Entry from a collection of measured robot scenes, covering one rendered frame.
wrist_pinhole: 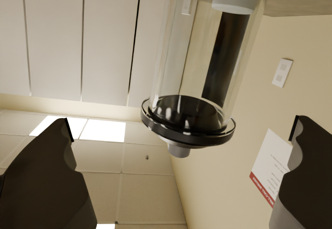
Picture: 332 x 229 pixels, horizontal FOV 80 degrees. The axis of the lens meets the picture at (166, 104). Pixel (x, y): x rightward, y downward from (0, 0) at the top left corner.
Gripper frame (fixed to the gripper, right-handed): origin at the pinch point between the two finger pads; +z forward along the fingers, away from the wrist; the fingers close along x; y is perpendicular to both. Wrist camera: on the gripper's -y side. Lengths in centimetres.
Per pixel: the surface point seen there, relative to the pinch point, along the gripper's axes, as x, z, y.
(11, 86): -207, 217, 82
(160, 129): -1.6, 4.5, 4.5
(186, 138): 0.8, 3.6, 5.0
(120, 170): -63, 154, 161
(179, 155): 0.3, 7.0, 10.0
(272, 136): 42, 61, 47
